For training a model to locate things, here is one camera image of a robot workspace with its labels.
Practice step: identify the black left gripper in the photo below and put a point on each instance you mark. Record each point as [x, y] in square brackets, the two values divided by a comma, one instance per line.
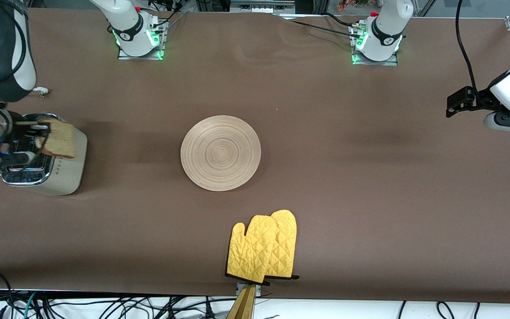
[481, 99]

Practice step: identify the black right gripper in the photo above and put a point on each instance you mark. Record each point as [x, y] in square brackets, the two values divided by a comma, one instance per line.
[16, 139]

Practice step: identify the brown-crusted bread slice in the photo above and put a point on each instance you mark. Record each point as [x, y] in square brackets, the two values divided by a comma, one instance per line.
[62, 139]

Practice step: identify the round light wooden plate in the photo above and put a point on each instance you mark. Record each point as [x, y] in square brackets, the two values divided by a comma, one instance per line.
[221, 153]

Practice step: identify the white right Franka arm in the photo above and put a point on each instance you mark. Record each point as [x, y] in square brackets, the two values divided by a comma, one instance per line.
[2, 53]

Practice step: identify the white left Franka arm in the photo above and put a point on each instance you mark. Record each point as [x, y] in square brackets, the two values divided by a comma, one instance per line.
[388, 31]

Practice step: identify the cream and chrome toaster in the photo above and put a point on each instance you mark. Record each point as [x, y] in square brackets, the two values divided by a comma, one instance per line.
[67, 173]

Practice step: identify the small white clip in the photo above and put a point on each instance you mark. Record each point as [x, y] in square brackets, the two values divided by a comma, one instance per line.
[41, 91]

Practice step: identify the yellow quilted oven mitt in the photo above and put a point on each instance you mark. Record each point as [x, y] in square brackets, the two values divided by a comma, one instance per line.
[250, 252]
[287, 239]

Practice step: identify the small metal bracket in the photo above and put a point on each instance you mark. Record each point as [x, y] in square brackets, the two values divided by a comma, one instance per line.
[258, 290]

